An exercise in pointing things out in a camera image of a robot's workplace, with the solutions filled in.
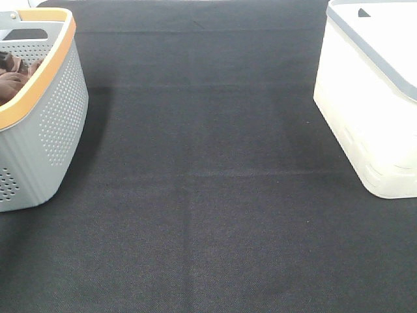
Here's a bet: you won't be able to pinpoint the black table cloth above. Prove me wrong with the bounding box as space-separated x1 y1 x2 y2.
1 1 416 312

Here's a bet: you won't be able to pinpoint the grey perforated laundry basket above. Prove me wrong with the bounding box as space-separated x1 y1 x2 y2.
1 8 89 211

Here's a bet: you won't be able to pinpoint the white storage bin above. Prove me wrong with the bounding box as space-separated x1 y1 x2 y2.
313 1 416 199

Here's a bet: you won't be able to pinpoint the brown towels in basket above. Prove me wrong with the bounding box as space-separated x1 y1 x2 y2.
1 51 43 105

